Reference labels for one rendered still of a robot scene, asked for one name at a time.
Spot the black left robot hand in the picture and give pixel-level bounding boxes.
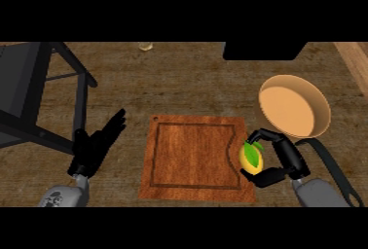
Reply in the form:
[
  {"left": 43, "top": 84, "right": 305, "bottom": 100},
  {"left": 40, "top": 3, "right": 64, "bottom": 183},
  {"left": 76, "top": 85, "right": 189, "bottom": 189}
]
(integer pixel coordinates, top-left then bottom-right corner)
[{"left": 67, "top": 108, "right": 129, "bottom": 179}]

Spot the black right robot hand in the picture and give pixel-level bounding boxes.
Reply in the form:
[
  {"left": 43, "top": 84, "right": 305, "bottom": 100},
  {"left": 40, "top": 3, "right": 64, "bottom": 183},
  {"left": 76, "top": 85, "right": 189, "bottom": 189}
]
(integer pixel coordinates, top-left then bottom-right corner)
[{"left": 238, "top": 127, "right": 312, "bottom": 189}]

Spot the yellow lemon with green leaf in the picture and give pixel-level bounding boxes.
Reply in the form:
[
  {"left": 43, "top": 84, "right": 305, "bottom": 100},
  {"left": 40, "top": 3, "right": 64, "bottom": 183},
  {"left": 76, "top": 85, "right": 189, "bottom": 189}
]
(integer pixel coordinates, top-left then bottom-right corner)
[{"left": 237, "top": 139, "right": 266, "bottom": 176}]

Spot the brown wooden cutting board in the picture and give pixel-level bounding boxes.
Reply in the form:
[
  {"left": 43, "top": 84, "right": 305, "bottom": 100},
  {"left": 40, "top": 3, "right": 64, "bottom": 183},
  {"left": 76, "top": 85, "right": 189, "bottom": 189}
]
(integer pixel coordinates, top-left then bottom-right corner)
[{"left": 136, "top": 114, "right": 257, "bottom": 204}]

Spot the dark grey metal rack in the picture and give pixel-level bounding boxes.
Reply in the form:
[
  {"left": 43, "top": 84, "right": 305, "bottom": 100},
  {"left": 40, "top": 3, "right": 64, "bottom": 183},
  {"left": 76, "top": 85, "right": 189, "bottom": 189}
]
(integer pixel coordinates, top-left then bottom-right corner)
[{"left": 0, "top": 42, "right": 99, "bottom": 156}]

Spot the pale wooden strip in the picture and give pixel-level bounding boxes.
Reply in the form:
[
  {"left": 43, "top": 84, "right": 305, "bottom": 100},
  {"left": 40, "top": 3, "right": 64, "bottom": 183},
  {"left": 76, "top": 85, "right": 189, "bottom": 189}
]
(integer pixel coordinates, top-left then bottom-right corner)
[{"left": 333, "top": 42, "right": 368, "bottom": 98}]

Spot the pale glass jar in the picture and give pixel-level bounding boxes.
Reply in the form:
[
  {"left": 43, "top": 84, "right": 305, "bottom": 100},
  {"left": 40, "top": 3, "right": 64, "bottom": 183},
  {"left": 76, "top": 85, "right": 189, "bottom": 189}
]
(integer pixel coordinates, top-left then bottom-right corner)
[{"left": 136, "top": 42, "right": 155, "bottom": 52}]

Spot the black box appliance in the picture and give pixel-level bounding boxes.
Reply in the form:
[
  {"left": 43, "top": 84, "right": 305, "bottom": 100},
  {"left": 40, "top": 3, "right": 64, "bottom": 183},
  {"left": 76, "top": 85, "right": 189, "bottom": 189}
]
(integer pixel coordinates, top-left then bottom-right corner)
[{"left": 222, "top": 42, "right": 309, "bottom": 61}]

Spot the tan pan with black handle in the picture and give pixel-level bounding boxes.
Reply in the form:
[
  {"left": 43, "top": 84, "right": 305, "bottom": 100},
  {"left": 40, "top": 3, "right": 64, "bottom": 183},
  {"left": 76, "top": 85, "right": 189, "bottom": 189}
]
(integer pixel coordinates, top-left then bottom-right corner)
[{"left": 257, "top": 74, "right": 367, "bottom": 208}]

